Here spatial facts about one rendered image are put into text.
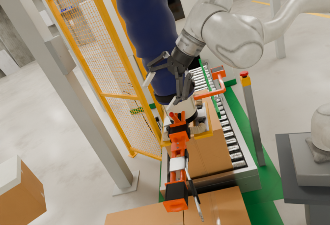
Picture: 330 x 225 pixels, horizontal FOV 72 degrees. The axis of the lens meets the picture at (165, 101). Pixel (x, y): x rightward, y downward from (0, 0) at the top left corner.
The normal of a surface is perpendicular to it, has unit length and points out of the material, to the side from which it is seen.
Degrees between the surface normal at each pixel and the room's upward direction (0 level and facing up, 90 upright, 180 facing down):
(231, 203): 0
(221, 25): 28
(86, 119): 90
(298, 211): 0
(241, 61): 107
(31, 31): 90
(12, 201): 90
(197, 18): 56
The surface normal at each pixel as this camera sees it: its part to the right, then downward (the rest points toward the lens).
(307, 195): -0.33, -0.83
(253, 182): -0.02, 0.48
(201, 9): -0.72, -0.18
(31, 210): 0.52, 0.24
